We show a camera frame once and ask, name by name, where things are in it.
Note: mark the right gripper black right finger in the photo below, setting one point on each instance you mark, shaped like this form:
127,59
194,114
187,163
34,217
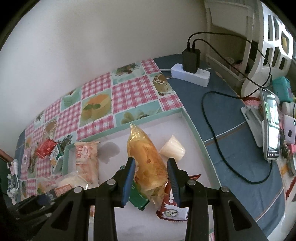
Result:
231,220

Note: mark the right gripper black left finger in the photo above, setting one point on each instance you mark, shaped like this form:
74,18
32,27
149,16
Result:
70,220

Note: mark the clear pack with white bun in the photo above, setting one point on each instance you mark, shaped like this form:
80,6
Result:
60,185

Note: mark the beige swiss roll snack pack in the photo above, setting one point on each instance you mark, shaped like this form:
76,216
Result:
87,163

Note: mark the dark red milk biscuit pack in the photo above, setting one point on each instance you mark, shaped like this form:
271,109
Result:
169,210

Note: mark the green white cracker pack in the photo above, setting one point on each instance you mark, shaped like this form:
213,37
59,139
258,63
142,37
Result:
56,158

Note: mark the dark green snack pack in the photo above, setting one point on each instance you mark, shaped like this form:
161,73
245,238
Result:
138,199

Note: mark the white jelly cup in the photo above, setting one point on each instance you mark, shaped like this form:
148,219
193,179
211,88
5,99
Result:
173,149

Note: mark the orange bread pack with barcode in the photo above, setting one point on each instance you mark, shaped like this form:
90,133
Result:
150,172

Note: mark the pink snack pack with barcode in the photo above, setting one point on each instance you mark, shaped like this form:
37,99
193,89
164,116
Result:
26,159

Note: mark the crumpled blue white wrapper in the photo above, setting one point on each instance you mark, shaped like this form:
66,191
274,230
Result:
11,191

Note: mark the red snack pack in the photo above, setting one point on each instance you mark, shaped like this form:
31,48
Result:
45,148

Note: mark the smartphone on white stand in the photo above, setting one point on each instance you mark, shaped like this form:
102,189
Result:
264,124

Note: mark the white tray with green rim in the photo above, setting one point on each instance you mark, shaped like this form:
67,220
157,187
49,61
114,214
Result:
132,223

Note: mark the teal plastic container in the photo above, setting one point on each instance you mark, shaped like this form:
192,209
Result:
282,89

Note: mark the white power strip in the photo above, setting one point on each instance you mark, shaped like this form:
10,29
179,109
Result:
201,77

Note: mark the checkered cake-print tablecloth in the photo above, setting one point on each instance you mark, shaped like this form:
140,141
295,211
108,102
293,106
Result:
129,93

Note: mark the black power adapter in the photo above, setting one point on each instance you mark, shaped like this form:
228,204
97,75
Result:
191,60

